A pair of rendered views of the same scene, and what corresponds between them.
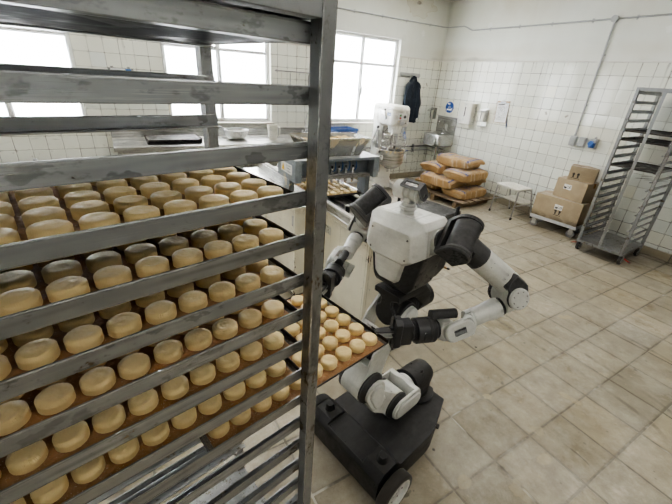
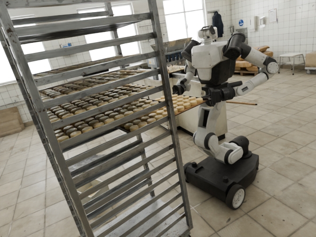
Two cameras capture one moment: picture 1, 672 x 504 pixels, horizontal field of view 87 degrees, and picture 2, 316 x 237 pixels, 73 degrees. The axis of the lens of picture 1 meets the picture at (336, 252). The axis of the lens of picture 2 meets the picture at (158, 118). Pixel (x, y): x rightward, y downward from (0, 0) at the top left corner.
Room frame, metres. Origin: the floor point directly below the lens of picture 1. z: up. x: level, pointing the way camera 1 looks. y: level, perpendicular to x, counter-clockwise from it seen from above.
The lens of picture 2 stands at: (-0.49, -0.08, 1.40)
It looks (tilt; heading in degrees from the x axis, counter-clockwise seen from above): 20 degrees down; 10
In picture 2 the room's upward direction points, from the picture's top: 11 degrees counter-clockwise
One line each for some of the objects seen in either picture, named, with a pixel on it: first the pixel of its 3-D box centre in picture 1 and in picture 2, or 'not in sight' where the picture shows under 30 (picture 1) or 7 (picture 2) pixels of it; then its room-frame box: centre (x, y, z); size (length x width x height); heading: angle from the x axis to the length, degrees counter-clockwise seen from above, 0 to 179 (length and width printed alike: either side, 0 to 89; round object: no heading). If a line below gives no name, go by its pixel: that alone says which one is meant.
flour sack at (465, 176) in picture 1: (466, 173); (259, 55); (5.72, -2.00, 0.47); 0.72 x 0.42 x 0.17; 128
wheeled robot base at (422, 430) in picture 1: (387, 408); (225, 162); (1.31, -0.32, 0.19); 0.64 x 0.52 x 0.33; 134
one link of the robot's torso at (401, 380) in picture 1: (393, 393); (227, 153); (1.33, -0.35, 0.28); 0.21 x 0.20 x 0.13; 134
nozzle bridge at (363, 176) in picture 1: (328, 176); (174, 62); (2.79, 0.10, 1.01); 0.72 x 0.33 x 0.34; 122
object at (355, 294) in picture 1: (356, 266); (198, 105); (2.36, -0.16, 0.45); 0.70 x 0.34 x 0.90; 32
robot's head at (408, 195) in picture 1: (408, 194); (206, 34); (1.24, -0.25, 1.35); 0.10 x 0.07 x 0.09; 43
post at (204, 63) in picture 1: (226, 314); (131, 106); (0.98, 0.36, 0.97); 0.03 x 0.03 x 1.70; 44
